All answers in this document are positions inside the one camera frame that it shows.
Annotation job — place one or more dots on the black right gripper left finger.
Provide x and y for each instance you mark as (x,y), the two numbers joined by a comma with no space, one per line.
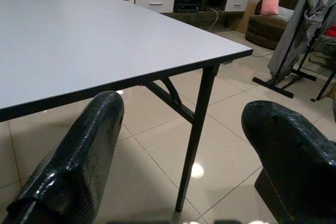
(78,150)

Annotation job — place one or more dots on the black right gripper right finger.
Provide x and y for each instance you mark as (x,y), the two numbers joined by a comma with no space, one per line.
(294,155)

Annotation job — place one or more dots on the black clothes rack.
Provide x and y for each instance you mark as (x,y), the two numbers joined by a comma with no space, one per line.
(275,86)

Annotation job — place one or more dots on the red cloth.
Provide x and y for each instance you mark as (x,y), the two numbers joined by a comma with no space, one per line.
(330,31)

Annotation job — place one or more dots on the brown round armchair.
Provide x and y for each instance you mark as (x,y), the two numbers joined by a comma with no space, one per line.
(262,28)

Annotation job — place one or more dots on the grey hanging cloth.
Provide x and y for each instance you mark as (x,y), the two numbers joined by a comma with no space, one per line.
(296,24)

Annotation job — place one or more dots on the brown cardboard box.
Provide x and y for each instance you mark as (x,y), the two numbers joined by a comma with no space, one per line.
(245,19)

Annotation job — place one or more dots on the pink pillow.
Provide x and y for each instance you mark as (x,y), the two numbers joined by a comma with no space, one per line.
(271,2)

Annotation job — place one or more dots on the white drawer TV stand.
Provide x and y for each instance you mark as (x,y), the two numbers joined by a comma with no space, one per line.
(155,2)

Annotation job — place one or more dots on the black media receiver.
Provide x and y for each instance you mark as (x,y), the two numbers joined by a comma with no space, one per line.
(186,7)

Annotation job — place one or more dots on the black folding table leg frame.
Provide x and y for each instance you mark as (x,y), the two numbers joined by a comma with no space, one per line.
(199,119)

